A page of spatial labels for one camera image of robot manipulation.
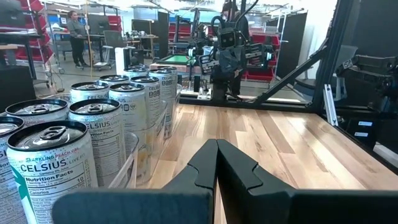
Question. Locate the Celsius can blue band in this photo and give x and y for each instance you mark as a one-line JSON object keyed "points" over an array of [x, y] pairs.
{"points": [[164, 81]]}

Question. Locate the grey office chair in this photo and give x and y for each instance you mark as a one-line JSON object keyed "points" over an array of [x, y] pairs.
{"points": [[110, 40]]}

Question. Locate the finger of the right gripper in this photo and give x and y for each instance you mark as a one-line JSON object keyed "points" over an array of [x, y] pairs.
{"points": [[225, 62], [238, 62]]}

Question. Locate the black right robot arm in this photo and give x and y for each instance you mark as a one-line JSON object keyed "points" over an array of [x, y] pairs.
{"points": [[224, 84]]}

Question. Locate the person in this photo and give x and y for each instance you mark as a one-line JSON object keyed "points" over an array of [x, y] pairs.
{"points": [[76, 40]]}

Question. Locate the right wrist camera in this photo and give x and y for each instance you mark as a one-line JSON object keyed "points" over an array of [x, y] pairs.
{"points": [[227, 39]]}

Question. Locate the red storage shelf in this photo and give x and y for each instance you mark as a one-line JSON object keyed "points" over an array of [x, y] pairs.
{"points": [[37, 53], [262, 74]]}

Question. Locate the green top work table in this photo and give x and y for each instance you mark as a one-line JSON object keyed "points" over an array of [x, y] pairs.
{"points": [[177, 59]]}

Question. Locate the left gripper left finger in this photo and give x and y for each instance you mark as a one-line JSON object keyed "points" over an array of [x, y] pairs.
{"points": [[140, 208]]}

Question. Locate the Celsius can teal band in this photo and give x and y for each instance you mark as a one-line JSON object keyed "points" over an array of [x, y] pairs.
{"points": [[135, 72]]}

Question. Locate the black case hazard stripes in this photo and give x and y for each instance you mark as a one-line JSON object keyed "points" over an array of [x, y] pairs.
{"points": [[351, 130]]}

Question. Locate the black partition panel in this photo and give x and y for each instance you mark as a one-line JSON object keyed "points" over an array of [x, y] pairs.
{"points": [[163, 34], [290, 40]]}

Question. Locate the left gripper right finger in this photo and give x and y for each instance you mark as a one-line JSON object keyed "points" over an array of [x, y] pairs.
{"points": [[295, 208]]}

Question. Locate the silver metal bracket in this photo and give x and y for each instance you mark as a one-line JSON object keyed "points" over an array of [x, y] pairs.
{"points": [[330, 105]]}

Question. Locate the white box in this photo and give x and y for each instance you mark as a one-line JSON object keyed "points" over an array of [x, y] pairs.
{"points": [[119, 60]]}

